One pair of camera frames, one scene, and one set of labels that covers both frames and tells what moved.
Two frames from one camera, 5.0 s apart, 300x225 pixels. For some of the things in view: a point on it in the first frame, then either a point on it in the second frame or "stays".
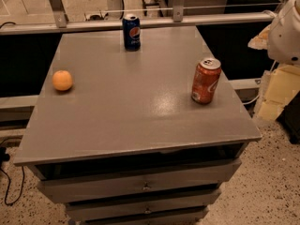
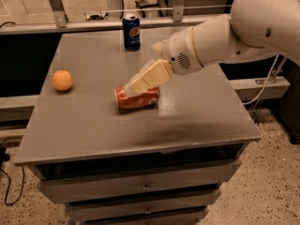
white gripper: [285, 37] -> [178, 52]
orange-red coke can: [205, 81] -> [148, 99]
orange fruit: [62, 80] stays
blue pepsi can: [131, 27] stays
